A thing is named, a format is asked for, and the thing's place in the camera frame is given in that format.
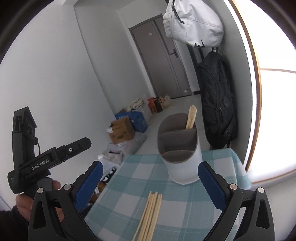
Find person's left hand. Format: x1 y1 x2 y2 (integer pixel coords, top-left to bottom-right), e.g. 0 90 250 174
16 180 65 223

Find white plastic bags on floor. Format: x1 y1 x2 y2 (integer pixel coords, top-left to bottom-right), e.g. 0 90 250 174
98 132 146 179

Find brown cardboard box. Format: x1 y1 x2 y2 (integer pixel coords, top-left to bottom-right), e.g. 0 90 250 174
106 117 135 144

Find teal white checkered tablecloth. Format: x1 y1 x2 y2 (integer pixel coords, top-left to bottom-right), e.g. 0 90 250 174
84 148 253 241

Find blue cardboard box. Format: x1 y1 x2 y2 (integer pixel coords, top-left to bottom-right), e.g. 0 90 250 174
115 111 147 133

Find white cloth bundle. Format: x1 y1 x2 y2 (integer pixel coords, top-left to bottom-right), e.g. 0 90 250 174
127 98 146 111

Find wooden chopstick pile on table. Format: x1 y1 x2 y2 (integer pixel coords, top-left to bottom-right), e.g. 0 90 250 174
132 191 163 241

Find red and yellow bags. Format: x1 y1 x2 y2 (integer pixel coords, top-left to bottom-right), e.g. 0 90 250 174
148 95 173 113

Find white utensil holder with compartments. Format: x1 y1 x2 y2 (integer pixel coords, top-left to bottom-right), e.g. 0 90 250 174
157 113 203 185

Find chopsticks bundle in holder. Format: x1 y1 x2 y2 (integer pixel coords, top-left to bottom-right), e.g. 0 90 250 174
186 105 197 130

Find grey door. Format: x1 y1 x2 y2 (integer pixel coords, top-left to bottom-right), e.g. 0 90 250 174
129 14 192 99

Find black hanging backpack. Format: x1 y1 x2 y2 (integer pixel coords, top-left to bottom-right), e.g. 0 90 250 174
197 51 238 149

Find white hanging bag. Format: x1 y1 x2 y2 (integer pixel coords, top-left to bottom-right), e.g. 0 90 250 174
163 1 224 48

